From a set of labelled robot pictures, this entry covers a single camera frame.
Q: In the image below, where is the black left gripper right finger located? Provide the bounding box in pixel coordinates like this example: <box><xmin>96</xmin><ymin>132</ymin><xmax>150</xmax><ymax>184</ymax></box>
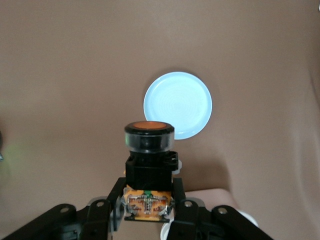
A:
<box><xmin>167</xmin><ymin>177</ymin><xmax>275</xmax><ymax>240</ymax></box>

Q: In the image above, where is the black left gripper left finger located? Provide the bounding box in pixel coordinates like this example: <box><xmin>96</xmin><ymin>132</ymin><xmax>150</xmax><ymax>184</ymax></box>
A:
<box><xmin>0</xmin><ymin>176</ymin><xmax>127</xmax><ymax>240</ymax></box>

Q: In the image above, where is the orange push button switch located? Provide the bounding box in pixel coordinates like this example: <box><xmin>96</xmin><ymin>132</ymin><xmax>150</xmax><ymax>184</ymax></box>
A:
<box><xmin>120</xmin><ymin>120</ymin><xmax>183</xmax><ymax>222</ymax></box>

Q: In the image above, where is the white lidded storage box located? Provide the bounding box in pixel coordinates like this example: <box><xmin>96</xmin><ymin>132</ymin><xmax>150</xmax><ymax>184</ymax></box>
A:
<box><xmin>117</xmin><ymin>187</ymin><xmax>261</xmax><ymax>240</ymax></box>

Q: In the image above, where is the light blue round plate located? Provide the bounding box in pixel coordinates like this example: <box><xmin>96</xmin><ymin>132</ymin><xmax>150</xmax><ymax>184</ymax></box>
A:
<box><xmin>143</xmin><ymin>71</ymin><xmax>213</xmax><ymax>141</ymax></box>

